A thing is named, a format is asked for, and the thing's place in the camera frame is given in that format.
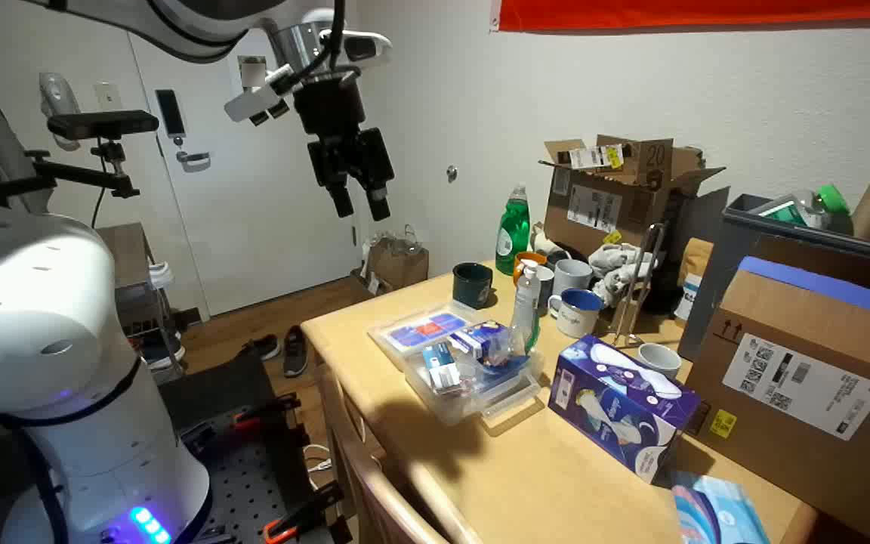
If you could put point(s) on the blue white mug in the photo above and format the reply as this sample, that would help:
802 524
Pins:
574 313

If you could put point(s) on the black shoe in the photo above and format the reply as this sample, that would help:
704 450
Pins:
293 351

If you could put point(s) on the clear plastic organizer box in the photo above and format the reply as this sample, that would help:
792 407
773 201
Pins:
457 360

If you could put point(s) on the white door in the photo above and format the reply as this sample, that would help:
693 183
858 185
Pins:
256 220

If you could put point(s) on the black camera on stand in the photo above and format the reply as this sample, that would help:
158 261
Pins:
104 131

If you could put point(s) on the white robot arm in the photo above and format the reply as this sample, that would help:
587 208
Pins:
81 401

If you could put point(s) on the green dish soap bottle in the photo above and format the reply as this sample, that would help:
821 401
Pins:
515 227

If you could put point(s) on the large cardboard box with label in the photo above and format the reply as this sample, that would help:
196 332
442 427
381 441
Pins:
785 375

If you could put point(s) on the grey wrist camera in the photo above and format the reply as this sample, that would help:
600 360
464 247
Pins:
264 97

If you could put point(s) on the blue wipes package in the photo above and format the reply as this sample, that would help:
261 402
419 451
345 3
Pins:
716 511

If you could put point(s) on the blue bandage box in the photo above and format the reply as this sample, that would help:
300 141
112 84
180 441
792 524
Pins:
442 371

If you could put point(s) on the red banner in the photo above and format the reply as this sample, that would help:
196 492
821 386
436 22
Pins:
637 17

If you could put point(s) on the clear plastic bag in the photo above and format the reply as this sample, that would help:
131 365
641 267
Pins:
515 347

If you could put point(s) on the small brown box on floor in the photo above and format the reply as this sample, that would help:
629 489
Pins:
400 265

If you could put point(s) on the grey storage bin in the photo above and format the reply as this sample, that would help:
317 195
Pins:
739 234

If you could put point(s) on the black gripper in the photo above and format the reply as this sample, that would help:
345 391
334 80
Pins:
342 143

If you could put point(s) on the purple pad box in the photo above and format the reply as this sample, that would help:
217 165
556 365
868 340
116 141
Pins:
627 408

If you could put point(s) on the white spray bottle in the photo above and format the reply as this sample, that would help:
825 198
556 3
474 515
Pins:
527 298

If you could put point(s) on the dark green mug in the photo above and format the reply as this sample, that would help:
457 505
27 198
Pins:
474 285

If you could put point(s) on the open cardboard box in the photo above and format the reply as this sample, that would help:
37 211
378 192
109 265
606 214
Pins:
618 185

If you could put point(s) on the white small bowl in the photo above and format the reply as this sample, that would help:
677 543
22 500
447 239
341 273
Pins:
661 357

